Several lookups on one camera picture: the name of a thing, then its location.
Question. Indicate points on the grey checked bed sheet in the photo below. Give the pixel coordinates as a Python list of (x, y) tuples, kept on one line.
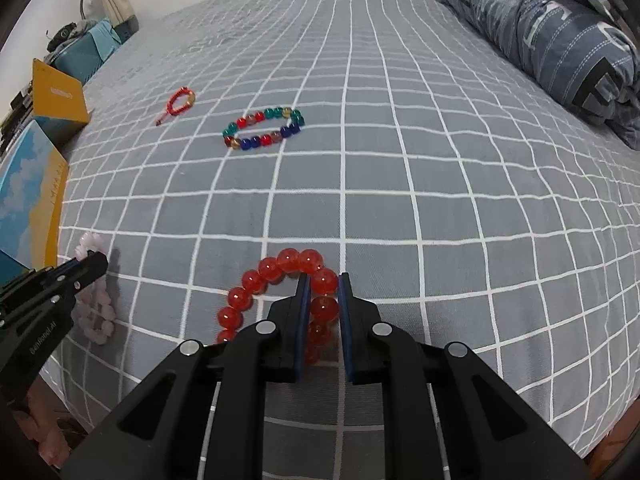
[(400, 110)]

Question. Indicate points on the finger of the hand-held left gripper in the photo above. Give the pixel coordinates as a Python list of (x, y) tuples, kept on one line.
[(90, 267), (50, 274)]

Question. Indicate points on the blue and yellow cardboard box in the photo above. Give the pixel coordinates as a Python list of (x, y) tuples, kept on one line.
[(30, 185)]

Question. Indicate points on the person's left hand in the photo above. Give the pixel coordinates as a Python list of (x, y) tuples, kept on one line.
[(42, 435)]

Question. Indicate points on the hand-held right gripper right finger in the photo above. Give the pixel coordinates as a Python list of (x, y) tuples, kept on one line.
[(346, 330)]

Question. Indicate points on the folded blue-grey lettered quilt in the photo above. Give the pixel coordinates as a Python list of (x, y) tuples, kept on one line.
[(550, 25)]

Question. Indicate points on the teal suitcase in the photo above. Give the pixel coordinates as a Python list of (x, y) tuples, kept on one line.
[(85, 55)]

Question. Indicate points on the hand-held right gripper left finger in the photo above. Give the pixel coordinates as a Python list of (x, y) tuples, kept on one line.
[(301, 330)]

